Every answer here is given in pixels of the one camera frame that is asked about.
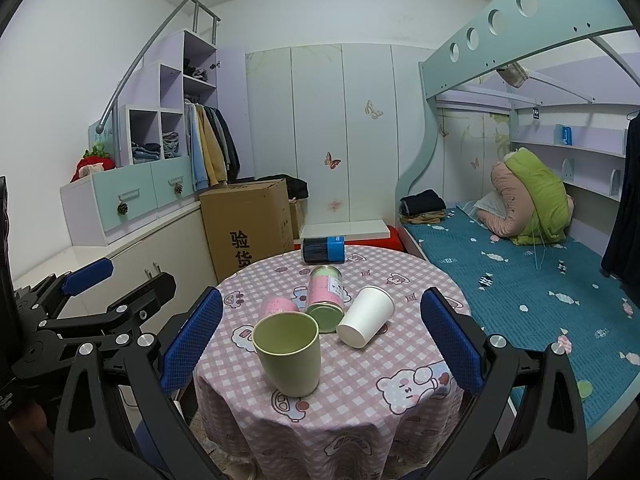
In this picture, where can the green plastic cup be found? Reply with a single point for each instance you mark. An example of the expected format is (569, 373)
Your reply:
(292, 365)

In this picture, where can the purple stair cabinet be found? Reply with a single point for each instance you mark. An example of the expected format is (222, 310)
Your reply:
(150, 85)

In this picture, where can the white pillow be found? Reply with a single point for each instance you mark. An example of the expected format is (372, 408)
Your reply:
(487, 206)

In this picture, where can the pink and green can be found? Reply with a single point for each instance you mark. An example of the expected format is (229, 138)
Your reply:
(324, 292)

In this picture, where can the pink plastic cup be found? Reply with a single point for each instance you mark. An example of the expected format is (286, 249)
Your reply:
(277, 305)

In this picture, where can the white paper cup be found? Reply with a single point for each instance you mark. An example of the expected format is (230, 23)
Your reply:
(365, 316)

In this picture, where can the yellow hanging jacket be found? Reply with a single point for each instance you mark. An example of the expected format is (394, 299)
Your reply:
(213, 152)

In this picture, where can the grey stair handrail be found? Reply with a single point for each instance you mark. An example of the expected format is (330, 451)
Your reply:
(142, 55)

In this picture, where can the white wardrobe with butterflies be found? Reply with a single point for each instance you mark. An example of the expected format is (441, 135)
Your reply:
(320, 110)

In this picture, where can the white wall shelf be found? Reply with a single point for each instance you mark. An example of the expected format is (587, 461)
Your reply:
(590, 150)

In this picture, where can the dark hanging jacket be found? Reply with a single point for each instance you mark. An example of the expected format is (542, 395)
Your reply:
(230, 145)

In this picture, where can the light blue hanging shirt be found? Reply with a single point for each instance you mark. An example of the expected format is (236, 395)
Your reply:
(196, 152)

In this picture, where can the red plush toy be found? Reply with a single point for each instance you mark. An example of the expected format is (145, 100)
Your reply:
(92, 165)

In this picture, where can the low white cabinet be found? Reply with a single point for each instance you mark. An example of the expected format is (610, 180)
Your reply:
(125, 245)

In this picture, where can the large cardboard box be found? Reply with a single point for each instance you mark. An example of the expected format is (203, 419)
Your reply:
(240, 225)

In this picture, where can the grey bed rail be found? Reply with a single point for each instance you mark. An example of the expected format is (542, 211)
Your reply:
(620, 55)

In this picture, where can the folded jeans pile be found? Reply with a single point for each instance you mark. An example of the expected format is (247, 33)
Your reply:
(150, 150)

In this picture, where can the white board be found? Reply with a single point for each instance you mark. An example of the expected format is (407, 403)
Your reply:
(345, 230)

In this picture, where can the green bunk bed frame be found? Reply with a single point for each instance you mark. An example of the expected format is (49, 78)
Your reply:
(480, 35)

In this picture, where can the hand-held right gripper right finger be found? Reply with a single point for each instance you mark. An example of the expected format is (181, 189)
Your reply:
(452, 342)

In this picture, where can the green and pink rolled quilt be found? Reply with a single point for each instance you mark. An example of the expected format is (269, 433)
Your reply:
(540, 195)

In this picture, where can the teal candy print bedsheet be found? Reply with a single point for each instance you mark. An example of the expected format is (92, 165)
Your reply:
(525, 290)

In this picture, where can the small blue box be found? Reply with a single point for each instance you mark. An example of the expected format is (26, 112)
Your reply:
(566, 135)

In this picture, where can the blue and black can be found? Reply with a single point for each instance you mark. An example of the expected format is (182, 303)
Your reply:
(327, 250)

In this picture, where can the grey bundle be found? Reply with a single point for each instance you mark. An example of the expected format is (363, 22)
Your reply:
(513, 75)

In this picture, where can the black clothes pile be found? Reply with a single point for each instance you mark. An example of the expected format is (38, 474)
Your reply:
(295, 187)

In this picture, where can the dark hanging garment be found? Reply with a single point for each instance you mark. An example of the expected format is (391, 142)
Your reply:
(625, 210)

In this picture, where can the round table checkered cloth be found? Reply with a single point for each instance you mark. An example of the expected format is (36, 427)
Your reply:
(360, 395)

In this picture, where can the folded dark clothes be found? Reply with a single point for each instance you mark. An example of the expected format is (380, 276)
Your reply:
(422, 205)

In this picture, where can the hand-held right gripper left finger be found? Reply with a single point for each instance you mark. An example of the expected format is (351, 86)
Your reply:
(192, 342)

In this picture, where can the grey folded clothes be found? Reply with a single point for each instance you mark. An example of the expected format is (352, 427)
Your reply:
(195, 70)

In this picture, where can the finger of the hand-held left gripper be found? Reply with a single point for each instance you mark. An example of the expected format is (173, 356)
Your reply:
(87, 275)
(142, 297)

